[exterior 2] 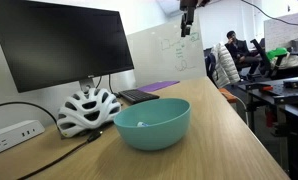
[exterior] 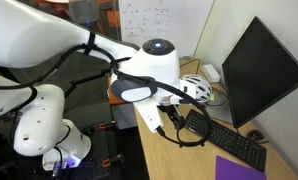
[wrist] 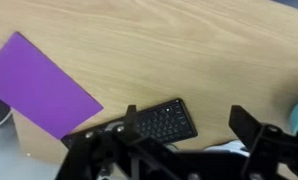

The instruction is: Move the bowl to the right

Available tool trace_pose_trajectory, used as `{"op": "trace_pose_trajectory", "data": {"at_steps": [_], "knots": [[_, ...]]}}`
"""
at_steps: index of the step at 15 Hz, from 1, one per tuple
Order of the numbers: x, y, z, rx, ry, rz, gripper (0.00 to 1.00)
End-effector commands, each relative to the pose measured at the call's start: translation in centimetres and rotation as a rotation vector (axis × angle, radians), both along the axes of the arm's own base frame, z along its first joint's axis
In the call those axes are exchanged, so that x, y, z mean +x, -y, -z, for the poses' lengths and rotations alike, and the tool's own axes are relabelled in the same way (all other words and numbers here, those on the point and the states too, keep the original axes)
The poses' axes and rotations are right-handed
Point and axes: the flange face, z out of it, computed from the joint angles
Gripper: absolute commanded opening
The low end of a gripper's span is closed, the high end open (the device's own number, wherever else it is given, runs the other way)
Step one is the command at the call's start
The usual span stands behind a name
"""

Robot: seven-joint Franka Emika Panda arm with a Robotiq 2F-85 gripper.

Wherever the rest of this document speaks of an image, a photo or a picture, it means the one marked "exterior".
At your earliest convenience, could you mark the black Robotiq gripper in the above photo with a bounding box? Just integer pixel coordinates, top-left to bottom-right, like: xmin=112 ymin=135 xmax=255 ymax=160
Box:
xmin=158 ymin=105 xmax=187 ymax=132

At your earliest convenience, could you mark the white bicycle helmet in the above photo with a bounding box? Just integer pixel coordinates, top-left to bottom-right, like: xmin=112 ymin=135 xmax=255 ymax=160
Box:
xmin=180 ymin=74 xmax=213 ymax=104

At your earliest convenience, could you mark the white rectangular adapter box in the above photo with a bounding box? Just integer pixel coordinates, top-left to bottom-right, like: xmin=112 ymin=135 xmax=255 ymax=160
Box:
xmin=200 ymin=64 xmax=221 ymax=84

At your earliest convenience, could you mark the black computer keyboard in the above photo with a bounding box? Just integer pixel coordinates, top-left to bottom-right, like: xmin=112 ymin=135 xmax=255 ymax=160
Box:
xmin=184 ymin=109 xmax=268 ymax=173

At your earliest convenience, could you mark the orange black clamp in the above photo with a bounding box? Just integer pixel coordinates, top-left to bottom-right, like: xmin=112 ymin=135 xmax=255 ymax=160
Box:
xmin=101 ymin=153 xmax=124 ymax=169
xmin=98 ymin=121 xmax=117 ymax=131

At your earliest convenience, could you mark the purple paper sheet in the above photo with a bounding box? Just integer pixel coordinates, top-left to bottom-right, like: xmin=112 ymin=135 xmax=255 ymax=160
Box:
xmin=214 ymin=155 xmax=268 ymax=180

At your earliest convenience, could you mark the black computer mouse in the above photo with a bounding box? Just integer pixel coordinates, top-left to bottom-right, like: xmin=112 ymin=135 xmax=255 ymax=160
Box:
xmin=246 ymin=129 xmax=266 ymax=142

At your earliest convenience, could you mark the whiteboard with drawings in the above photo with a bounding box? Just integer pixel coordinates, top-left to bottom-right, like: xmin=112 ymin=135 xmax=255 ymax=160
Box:
xmin=118 ymin=0 xmax=215 ymax=58

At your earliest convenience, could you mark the black computer monitor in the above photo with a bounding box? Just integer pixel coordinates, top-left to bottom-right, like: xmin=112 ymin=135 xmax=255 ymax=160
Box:
xmin=221 ymin=15 xmax=298 ymax=130

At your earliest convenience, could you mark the orange chair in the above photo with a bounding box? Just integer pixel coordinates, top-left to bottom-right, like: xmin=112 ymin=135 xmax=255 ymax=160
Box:
xmin=104 ymin=9 xmax=121 ymax=29

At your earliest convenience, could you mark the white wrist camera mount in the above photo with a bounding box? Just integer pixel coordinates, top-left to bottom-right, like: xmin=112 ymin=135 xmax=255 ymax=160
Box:
xmin=133 ymin=98 xmax=164 ymax=134

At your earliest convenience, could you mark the thin black desk cable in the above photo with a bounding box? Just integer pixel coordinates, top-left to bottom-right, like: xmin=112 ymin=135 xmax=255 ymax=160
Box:
xmin=179 ymin=58 xmax=202 ymax=76

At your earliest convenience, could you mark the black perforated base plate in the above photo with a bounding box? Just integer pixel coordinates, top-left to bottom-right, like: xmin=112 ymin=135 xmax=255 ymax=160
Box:
xmin=76 ymin=122 xmax=124 ymax=180

